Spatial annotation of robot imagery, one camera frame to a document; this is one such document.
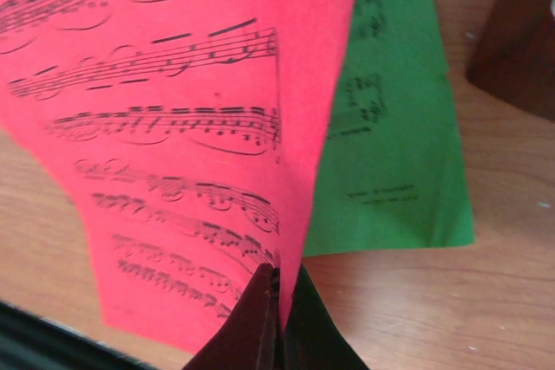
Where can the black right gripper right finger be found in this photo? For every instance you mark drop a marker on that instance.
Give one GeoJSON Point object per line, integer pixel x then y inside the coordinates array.
{"type": "Point", "coordinates": [311, 339]}

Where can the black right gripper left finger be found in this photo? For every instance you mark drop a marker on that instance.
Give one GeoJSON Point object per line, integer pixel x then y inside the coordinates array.
{"type": "Point", "coordinates": [248, 339]}

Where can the green sheet music page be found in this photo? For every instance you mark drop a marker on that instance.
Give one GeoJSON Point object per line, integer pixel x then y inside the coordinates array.
{"type": "Point", "coordinates": [391, 174]}

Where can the red sheet music page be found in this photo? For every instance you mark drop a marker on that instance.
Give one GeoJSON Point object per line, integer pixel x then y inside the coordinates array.
{"type": "Point", "coordinates": [186, 132]}

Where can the brown wooden metronome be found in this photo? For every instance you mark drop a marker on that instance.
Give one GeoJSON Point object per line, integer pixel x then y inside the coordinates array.
{"type": "Point", "coordinates": [514, 56]}

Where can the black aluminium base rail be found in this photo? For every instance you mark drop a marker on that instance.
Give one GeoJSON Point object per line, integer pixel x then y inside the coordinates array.
{"type": "Point", "coordinates": [30, 342]}

